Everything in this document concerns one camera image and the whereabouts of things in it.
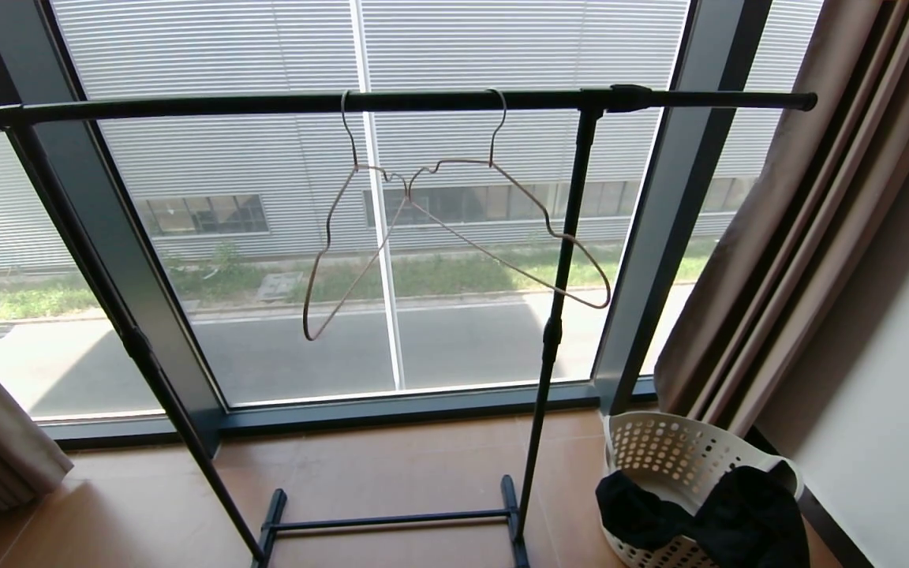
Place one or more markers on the pink clothes hanger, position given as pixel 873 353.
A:
pixel 329 229
pixel 502 259

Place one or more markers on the black clothes rack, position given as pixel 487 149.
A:
pixel 423 102

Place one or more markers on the white laundry basket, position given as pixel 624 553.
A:
pixel 660 450

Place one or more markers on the heap of clothes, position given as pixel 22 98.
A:
pixel 746 521

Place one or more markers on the window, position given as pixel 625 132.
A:
pixel 265 79

